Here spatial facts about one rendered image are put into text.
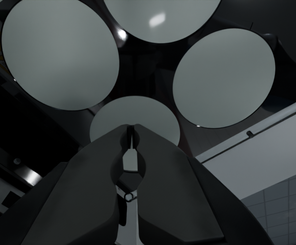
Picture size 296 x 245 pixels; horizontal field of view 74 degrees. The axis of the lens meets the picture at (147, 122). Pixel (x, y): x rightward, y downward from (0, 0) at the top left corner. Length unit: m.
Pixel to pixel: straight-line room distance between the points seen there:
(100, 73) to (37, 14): 0.07
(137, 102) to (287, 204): 2.09
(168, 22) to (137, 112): 0.09
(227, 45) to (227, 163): 0.24
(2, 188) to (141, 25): 0.19
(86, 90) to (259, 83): 0.17
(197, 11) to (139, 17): 0.05
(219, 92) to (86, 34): 0.14
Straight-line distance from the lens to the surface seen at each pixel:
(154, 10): 0.18
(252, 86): 0.22
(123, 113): 0.21
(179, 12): 0.19
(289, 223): 2.49
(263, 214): 2.21
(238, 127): 0.24
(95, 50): 0.19
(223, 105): 0.22
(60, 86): 0.21
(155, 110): 0.20
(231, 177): 0.42
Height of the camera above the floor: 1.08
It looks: 60 degrees down
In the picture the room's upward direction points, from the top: 175 degrees clockwise
